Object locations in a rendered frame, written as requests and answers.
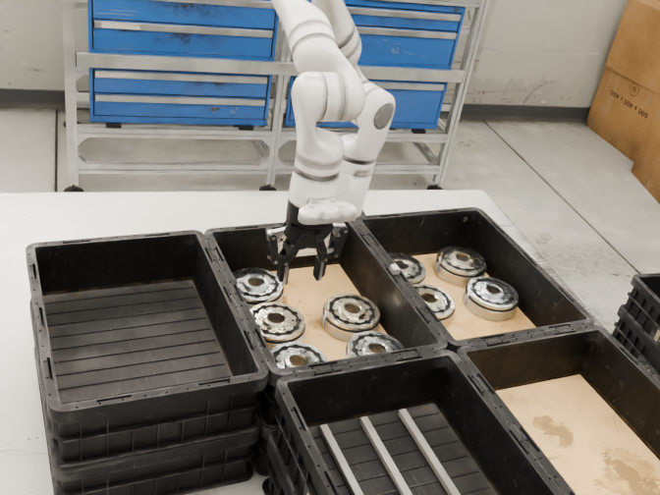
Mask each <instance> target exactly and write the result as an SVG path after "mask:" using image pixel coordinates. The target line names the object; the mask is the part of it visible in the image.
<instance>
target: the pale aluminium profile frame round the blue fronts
mask: <svg viewBox="0 0 660 495"><path fill-rule="evenodd" d="M484 2H485V0H481V4H480V8H475V9H474V13H473V17H472V21H471V25H470V27H462V28H461V32H460V33H461V34H468V37H467V44H466V48H465V52H464V56H463V60H462V64H461V67H460V69H459V70H445V69H424V68H404V67H383V66H362V65H358V67H359V69H360V71H361V72H362V74H363V75H364V77H365V78H366V79H374V80H397V81H421V82H444V83H456V87H455V91H454V95H453V99H452V103H451V104H443V105H442V109H441V111H449V115H448V119H447V123H446V125H445V124H444V122H443V121H442V120H441V119H440V118H439V121H438V125H437V129H436V130H435V131H426V130H425V129H402V131H397V130H396V129H389V131H388V134H387V136H386V139H385V141H408V142H412V143H413V144H414V145H415V147H416V148H417V149H418V150H419V152H420V153H421V154H422V155H423V157H424V158H425V159H426V160H427V162H428V163H375V165H374V169H373V173H372V174H433V178H432V181H433V182H434V184H435V185H430V186H428V187H427V189H428V190H443V189H442V188H441V187H439V186H438V185H439V184H443V181H444V177H445V173H446V169H447V165H448V161H449V157H450V154H451V150H452V146H453V142H454V138H455V134H456V130H457V127H458V123H459V120H460V116H461V112H462V108H463V104H464V101H465V97H466V93H467V89H468V82H469V78H470V75H471V71H472V67H473V63H474V59H475V55H476V51H477V48H478V44H479V40H480V37H481V33H482V29H483V25H484V22H485V18H486V14H487V10H488V6H489V2H490V0H487V1H486V5H485V8H483V6H484ZM74 9H77V10H87V1H79V0H62V22H63V48H64V75H65V101H66V121H65V122H64V123H63V125H64V127H65V128H67V154H68V181H69V186H72V187H68V188H65V189H64V193H83V189H82V188H79V187H75V186H78V185H79V174H264V182H265V185H267V186H262V187H260V188H259V190H260V191H277V190H276V189H275V188H273V187H270V185H274V183H275V175H276V174H293V171H294V166H295V162H284V161H282V160H281V159H280V158H279V156H278V151H279V148H281V146H282V145H283V144H284V143H285V142H286V141H289V140H297V129H291V128H282V121H283V113H286V109H287V101H288V99H285V97H286V89H287V83H289V82H290V78H291V76H299V75H300V73H299V72H298V71H297V69H296V67H295V65H294V62H290V58H291V50H290V47H289V43H288V39H287V36H286V34H285V31H284V28H283V25H282V31H281V40H280V48H279V57H278V61H258V60H239V59H219V58H199V57H180V56H158V55H136V54H114V53H93V52H76V64H75V30H74ZM89 67H91V68H115V69H140V70H165V71H190V72H211V73H233V74H257V75H272V82H273V83H275V90H274V98H273V99H271V98H270V99H269V108H268V117H267V126H264V127H265V128H259V127H258V126H244V125H234V127H191V126H142V125H122V124H121V123H106V125H92V124H81V123H80V122H79V121H77V108H89V93H86V92H78V91H77V90H76V82H77V80H78V79H79V78H80V77H83V75H89ZM271 113H272V114H271ZM86 138H207V139H252V141H253V144H254V146H255V148H256V150H257V153H258V155H259V157H260V160H257V162H194V161H87V159H84V158H83V157H82V156H81V155H80V153H79V152H78V145H80V143H81V142H82V141H83V140H85V139H86ZM428 142H440V143H441V144H440V150H439V154H438V155H437V154H436V153H435V152H434V151H433V149H432V148H431V147H430V146H429V145H428ZM266 144H267V145H266ZM267 146H268V147H267Z"/></svg>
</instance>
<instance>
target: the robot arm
mask: <svg viewBox="0 0 660 495"><path fill-rule="evenodd" d="M271 2H272V4H273V6H274V8H275V11H276V13H277V15H278V17H279V19H280V21H281V23H282V25H283V28H284V31H285V34H286V36H287V39H288V43H289V47H290V50H291V54H292V58H293V61H294V65H295V67H296V69H297V71H298V72H299V73H300V75H299V76H298V77H297V78H296V80H295V81H294V83H293V86H292V92H291V95H292V104H293V109H294V114H295V120H296V128H297V151H296V159H295V166H294V171H293V174H292V178H291V182H290V189H289V197H288V204H287V212H286V221H285V223H284V224H283V226H282V227H281V228H277V229H272V228H271V227H267V228H266V229H265V238H266V246H267V255H268V257H269V259H270V260H271V262H272V264H273V265H277V264H278V267H277V277H278V279H279V281H280V282H281V283H282V285H287V284H288V277H289V270H290V266H289V264H290V262H291V261H292V259H293V257H294V256H297V254H298V252H299V251H300V249H305V248H316V252H317V254H318V256H316V257H315V261H314V268H313V276H314V278H315V280H316V281H321V277H323V276H324V275H325V270H326V265H327V261H328V260H329V259H330V258H338V257H339V255H340V253H341V250H342V248H343V245H344V242H345V240H346V237H347V235H348V233H349V229H348V227H347V226H346V225H345V223H344V222H349V221H353V220H354V221H355V219H356V218H357V217H358V216H360V215H361V211H362V208H363V204H364V201H365V197H366V194H367V190H368V187H369V183H370V180H371V176H372V173H373V169H374V165H375V162H376V158H377V155H378V153H379V152H380V150H381V148H382V146H383V144H384V142H385V139H386V136H387V134H388V131H389V128H390V125H391V122H392V120H393V116H394V113H395V107H396V103H395V98H394V96H393V95H392V94H391V93H389V92H387V91H386V90H384V89H382V88H381V87H379V86H377V85H375V84H374V83H372V82H370V81H369V80H367V79H366V78H365V77H364V75H363V74H362V72H361V71H360V69H359V67H358V59H359V56H360V53H361V41H360V37H359V34H358V30H357V28H356V26H355V23H354V21H353V19H352V17H351V15H350V13H349V11H348V9H347V7H346V5H345V2H344V0H311V3H309V2H307V1H306V0H271ZM349 121H351V122H352V123H354V124H355V125H357V126H358V127H359V131H358V134H357V135H353V134H351V135H344V136H341V137H340V136H338V135H337V134H335V133H333V132H330V131H327V130H323V129H319V128H316V127H315V125H316V122H349ZM331 232H332V233H333V235H332V238H331V240H330V243H329V246H328V248H326V245H325V242H324V240H325V239H326V238H327V237H328V236H329V235H330V233H331ZM283 235H285V236H286V239H285V241H284V242H283V247H282V249H281V251H280V252H278V244H279V243H280V240H281V237H282V236H283Z"/></svg>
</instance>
